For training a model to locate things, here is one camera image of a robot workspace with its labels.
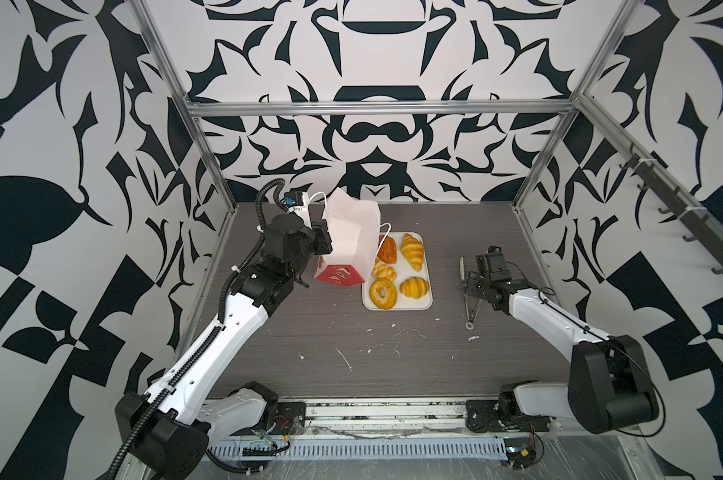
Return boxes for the steel tongs with white tips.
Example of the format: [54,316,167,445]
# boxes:
[459,257,485,330]

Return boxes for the yellow round fake bun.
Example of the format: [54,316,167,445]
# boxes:
[399,277,431,299]

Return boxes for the yellow fake croissant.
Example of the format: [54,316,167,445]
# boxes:
[399,233,425,272]

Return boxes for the striped fake bread roll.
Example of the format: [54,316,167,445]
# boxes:
[373,258,397,282]

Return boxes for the orange fake puff pastry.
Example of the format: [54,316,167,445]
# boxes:
[377,235,399,265]

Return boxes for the fake bread ring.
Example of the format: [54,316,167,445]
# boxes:
[368,278,399,311]

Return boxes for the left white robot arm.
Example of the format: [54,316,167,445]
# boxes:
[103,212,332,479]

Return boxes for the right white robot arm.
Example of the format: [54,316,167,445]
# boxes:
[459,246,667,434]

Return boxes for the white rectangular plastic tray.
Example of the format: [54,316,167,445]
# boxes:
[361,232,433,312]

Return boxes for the small green circuit board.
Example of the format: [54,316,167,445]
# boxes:
[505,445,539,470]

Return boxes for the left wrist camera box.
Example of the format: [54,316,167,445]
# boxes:
[281,190,309,212]

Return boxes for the black corrugated cable hose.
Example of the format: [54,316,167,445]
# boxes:
[105,323,224,480]

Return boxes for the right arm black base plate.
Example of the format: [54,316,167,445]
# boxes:
[465,399,507,433]

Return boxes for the aluminium cage frame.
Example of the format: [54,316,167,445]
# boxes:
[126,0,723,480]

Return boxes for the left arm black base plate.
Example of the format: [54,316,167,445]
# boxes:
[262,401,306,435]

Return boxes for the white slotted cable duct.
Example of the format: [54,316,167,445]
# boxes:
[211,437,507,462]

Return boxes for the black wall hook rail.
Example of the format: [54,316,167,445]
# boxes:
[621,142,723,276]

